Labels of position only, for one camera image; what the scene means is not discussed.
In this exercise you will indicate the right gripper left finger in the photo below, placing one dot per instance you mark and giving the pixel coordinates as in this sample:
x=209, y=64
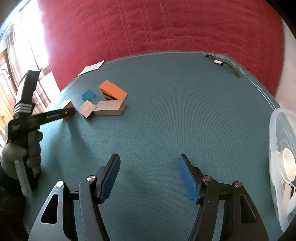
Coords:
x=56, y=219

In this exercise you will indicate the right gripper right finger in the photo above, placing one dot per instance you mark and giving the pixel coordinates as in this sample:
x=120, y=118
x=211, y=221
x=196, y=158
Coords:
x=241, y=219

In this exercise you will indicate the small blue wedge block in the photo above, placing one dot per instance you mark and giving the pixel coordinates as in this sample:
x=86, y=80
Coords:
x=88, y=95

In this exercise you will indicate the orange striped wedge block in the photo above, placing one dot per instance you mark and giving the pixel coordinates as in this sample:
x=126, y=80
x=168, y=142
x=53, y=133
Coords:
x=112, y=92

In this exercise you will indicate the small beige wedge block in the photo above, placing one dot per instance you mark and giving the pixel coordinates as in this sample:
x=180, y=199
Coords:
x=86, y=109

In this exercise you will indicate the grey gloved left hand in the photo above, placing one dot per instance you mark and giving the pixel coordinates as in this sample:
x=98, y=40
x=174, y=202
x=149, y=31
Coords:
x=12, y=152

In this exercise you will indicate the white paper leaflet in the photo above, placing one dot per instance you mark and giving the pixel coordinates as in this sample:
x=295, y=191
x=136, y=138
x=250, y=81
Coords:
x=91, y=68

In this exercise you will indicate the orange striped triangle block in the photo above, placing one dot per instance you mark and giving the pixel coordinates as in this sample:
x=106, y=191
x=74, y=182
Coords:
x=67, y=105

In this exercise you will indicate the large beige wooden block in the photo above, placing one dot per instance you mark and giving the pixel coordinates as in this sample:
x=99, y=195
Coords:
x=109, y=107

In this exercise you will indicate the teal table mat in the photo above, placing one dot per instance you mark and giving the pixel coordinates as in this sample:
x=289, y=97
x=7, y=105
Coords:
x=177, y=103

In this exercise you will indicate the white cup in container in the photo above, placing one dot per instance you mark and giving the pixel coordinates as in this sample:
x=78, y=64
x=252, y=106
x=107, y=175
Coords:
x=287, y=165

